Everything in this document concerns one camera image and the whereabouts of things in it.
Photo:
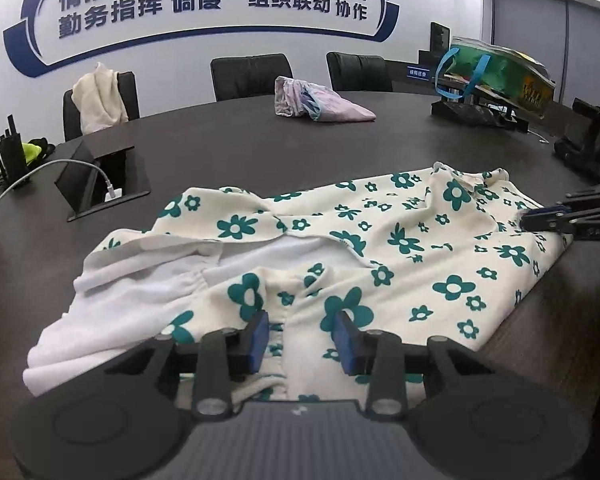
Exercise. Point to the black walkie talkie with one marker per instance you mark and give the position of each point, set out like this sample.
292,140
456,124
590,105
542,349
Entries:
12,158

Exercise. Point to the cream garment on chair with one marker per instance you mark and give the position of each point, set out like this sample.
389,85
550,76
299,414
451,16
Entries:
98,100

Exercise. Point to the black tray under bag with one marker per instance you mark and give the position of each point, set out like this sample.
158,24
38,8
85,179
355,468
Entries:
481,113

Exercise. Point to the black device stand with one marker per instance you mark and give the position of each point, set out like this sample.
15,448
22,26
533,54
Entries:
581,153

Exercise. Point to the black office chair right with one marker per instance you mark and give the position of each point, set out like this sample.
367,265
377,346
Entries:
354,72

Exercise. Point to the cream green floral garment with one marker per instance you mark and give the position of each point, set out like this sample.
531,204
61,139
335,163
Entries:
434,251

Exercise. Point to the black chair with cream garment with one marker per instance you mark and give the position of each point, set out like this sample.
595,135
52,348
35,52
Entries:
71,116

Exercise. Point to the pink folded clothes bundle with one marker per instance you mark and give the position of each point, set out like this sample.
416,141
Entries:
296,98

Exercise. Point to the green bag with blue handles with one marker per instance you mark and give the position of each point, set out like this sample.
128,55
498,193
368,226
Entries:
508,75

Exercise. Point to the neon yellow cloth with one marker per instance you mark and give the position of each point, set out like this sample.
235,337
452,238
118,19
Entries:
37,150

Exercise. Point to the black table cable box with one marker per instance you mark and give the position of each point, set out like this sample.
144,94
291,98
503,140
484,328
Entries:
90,184

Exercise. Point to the black office chair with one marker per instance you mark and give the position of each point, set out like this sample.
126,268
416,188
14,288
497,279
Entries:
248,76
354,72

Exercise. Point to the black office chair middle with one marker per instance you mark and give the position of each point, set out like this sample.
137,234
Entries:
248,76

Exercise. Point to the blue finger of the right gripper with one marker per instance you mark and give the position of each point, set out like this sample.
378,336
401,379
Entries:
545,219

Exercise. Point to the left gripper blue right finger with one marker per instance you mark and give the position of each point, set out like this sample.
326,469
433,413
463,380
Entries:
350,344

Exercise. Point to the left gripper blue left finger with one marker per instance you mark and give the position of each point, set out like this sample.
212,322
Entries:
253,343

